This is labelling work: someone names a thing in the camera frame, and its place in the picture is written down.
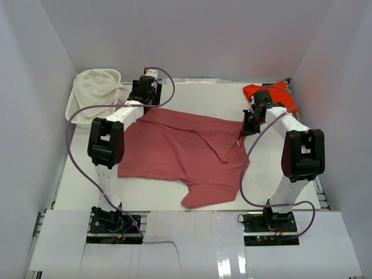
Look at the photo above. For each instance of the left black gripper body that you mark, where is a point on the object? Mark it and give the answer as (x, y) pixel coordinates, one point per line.
(150, 98)

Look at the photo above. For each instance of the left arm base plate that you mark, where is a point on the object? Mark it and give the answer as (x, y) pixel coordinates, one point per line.
(114, 227)

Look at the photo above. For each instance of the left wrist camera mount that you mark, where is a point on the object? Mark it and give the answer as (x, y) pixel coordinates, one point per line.
(151, 72)

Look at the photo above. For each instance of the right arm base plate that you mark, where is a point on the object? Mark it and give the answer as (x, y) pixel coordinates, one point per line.
(269, 229)

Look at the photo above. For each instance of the folded orange t shirt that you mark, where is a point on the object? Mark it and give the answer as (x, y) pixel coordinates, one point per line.
(277, 94)

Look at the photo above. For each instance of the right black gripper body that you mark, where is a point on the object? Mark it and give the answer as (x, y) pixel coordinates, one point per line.
(258, 121)

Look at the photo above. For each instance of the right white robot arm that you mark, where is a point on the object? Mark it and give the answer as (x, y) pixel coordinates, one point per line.
(302, 159)

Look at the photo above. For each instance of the cream white t shirt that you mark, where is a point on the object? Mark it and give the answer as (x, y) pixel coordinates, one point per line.
(97, 87)

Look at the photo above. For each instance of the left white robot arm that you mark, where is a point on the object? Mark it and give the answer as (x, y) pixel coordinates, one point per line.
(106, 141)

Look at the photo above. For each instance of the paper sheet at back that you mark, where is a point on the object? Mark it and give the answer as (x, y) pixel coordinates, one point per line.
(196, 80)

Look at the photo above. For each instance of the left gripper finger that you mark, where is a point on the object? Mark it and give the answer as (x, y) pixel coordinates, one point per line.
(157, 95)
(135, 88)

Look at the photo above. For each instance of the pink t shirt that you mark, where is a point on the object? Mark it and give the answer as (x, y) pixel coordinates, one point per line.
(205, 153)

